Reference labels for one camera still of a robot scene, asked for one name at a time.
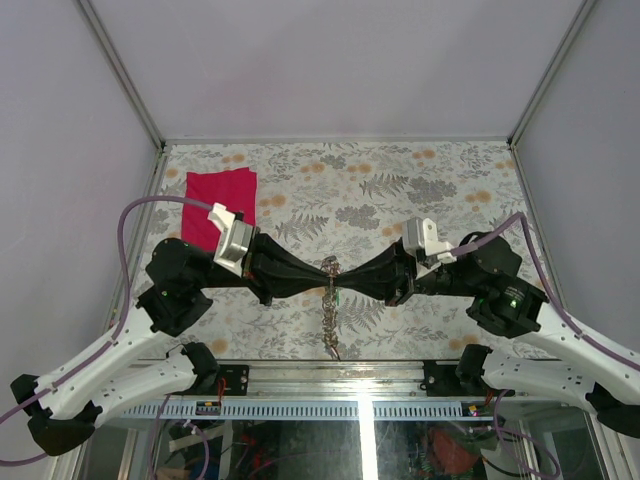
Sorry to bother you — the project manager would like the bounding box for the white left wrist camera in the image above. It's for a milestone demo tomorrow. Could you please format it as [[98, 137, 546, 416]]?
[[207, 203, 258, 277]]

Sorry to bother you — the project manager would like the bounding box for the red folded cloth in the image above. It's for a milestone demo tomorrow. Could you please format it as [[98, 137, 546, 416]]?
[[181, 167, 258, 252]]

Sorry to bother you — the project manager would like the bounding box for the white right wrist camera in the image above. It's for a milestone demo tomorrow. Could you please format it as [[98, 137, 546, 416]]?
[[402, 217, 457, 279]]

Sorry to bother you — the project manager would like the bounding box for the grey metal key organiser ring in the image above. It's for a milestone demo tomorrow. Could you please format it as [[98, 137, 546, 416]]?
[[319, 254, 346, 359]]

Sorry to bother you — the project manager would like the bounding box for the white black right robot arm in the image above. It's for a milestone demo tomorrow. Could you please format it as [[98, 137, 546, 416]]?
[[333, 218, 639, 438]]

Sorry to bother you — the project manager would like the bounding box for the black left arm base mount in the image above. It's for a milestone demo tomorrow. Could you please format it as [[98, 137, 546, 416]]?
[[196, 364, 250, 398]]

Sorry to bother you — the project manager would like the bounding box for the white slotted cable duct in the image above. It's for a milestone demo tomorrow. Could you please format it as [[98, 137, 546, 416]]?
[[122, 399, 491, 421]]

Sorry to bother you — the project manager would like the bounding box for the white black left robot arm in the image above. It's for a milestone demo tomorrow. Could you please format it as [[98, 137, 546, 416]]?
[[11, 234, 330, 456]]

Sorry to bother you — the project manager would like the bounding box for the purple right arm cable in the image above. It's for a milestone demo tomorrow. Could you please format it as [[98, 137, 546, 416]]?
[[449, 212, 640, 371]]

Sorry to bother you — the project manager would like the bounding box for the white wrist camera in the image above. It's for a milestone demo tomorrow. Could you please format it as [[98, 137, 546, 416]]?
[[207, 203, 258, 277], [402, 217, 457, 279]]

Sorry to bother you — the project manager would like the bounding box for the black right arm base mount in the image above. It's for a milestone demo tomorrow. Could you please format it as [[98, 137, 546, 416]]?
[[419, 360, 485, 398]]

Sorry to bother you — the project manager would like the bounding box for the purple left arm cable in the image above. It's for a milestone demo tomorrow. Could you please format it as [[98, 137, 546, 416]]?
[[0, 196, 212, 464]]

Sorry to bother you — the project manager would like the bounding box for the aluminium front rail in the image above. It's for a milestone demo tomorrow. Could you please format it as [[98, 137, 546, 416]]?
[[77, 358, 614, 399]]

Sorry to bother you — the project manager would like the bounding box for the floral table mat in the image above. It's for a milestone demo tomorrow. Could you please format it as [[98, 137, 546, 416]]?
[[141, 141, 543, 361]]

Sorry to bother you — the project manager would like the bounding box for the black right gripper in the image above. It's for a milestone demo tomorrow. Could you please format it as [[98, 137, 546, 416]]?
[[333, 234, 482, 306]]

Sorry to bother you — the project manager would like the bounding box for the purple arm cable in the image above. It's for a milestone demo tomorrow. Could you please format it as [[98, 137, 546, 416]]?
[[449, 212, 640, 371], [0, 196, 212, 464]]

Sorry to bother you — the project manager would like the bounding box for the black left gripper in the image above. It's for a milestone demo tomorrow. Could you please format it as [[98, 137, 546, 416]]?
[[194, 227, 333, 307]]

